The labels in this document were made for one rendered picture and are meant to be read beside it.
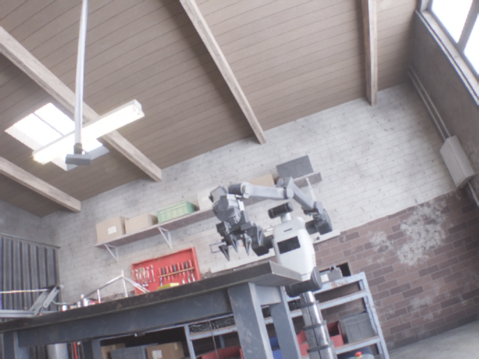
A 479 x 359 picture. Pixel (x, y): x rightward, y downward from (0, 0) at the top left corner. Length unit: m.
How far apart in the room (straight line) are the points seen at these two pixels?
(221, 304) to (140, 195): 3.43
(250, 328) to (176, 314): 0.29
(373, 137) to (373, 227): 1.03
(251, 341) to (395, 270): 2.62
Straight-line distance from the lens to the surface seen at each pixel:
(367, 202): 3.71
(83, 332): 1.57
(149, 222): 4.03
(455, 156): 3.61
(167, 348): 3.30
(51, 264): 5.10
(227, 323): 3.01
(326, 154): 3.89
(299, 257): 2.10
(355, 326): 2.86
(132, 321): 1.40
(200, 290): 1.17
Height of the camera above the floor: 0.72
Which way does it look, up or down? 23 degrees up
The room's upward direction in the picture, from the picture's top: 14 degrees counter-clockwise
